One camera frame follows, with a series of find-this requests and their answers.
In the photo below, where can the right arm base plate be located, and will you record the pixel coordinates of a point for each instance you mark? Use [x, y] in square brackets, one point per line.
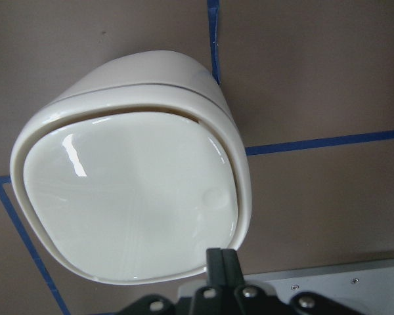
[354, 288]

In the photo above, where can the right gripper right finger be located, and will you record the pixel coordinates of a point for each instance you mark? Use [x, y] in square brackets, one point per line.
[240, 297]

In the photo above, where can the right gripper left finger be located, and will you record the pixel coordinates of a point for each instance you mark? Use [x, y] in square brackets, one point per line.
[207, 299]

